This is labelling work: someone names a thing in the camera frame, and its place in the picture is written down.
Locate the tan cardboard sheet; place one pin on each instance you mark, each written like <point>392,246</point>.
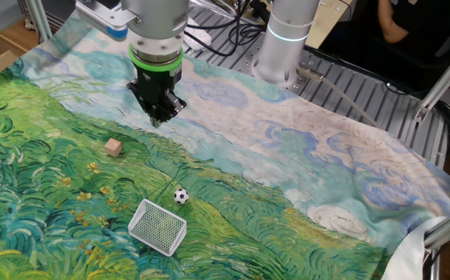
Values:
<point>325,23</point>

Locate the person in black clothes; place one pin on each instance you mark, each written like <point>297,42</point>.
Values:
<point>430,27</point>

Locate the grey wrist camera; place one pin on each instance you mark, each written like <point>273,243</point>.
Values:
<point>104,21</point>

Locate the bare person forearm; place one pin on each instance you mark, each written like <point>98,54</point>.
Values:
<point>389,27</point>

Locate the white power adapter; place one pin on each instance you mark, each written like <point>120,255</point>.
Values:
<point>199,37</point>

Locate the small toy soccer ball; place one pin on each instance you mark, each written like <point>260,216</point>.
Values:
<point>181,196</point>

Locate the small wooden cube block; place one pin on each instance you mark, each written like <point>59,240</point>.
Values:
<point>113,148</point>

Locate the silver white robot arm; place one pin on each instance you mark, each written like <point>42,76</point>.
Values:
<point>154,19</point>

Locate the white mesh toy goal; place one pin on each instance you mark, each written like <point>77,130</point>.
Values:
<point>157,228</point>

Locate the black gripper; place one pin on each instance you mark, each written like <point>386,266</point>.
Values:
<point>158,85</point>

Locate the painted landscape print cloth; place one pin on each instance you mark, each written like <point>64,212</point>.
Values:
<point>287,175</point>

